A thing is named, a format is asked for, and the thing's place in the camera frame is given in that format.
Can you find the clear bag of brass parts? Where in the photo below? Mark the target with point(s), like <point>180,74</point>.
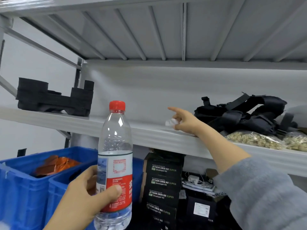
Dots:
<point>296,140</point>
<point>254,139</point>

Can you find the person's left hand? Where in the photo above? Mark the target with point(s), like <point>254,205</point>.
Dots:
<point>76,201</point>

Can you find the stack of black foam pieces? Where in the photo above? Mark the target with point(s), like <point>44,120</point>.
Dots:
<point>52,100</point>

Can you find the person's left thumb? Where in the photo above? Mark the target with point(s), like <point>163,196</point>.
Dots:
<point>110,194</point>

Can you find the orange foil bags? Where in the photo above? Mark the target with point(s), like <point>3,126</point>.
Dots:
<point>56,165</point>

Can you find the clear red-capped water bottle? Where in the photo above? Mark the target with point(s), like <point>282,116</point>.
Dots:
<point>115,150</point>

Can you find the black product box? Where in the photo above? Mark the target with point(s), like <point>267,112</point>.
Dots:
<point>164,166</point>
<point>162,182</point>
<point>159,210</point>
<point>163,223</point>
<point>160,195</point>

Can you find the large blue plastic crate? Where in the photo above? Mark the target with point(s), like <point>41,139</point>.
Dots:
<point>21,189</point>

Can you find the brown cardboard box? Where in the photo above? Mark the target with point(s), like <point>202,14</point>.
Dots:
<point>211,176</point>

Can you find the black box with white label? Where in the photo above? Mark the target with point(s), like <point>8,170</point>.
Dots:
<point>201,209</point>

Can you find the person's right forearm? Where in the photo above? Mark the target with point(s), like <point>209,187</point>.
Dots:
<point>251,189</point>

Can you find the grey metal shelving rack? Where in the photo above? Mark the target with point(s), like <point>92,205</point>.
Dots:
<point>153,33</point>

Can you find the person's right hand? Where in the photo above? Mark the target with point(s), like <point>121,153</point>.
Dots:
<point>190,124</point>

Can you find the small white object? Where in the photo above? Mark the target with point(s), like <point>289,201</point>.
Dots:
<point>170,122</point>

